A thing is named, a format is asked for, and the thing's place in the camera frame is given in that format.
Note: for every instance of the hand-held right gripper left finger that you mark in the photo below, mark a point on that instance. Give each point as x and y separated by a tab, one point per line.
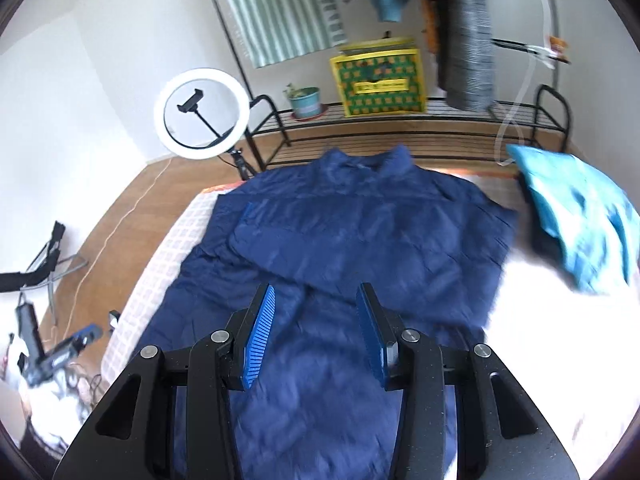
257	340

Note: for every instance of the yellow and green bag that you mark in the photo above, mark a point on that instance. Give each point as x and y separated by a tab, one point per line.
380	85

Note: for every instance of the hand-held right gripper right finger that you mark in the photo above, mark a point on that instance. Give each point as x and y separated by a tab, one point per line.
372	340

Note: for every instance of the white cloth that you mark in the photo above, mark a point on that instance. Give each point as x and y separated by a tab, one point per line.
50	410

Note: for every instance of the grey plaid coat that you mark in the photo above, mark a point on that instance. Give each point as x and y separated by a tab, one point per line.
465	45

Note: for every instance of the black metal clothes rack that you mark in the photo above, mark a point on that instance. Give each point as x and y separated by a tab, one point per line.
400	117

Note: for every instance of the potted plant in teal pot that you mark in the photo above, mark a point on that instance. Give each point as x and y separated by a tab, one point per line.
305	102

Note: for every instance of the orange patterned scarf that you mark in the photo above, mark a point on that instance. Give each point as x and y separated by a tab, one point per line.
430	25

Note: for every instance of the pink checked mat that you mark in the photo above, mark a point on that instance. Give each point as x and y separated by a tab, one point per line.
175	255

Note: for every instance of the teal garment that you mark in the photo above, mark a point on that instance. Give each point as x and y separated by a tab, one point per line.
575	200

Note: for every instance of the stack of dark clothes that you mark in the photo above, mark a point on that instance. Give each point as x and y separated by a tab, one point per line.
350	220

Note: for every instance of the black folding stand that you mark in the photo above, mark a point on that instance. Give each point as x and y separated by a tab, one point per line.
30	277

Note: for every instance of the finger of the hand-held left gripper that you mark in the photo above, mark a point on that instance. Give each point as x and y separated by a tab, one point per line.
82	337

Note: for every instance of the green striped hanging cloth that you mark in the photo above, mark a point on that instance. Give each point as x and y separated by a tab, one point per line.
280	15

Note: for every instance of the small brown teddy bear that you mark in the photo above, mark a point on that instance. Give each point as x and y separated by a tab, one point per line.
559	46

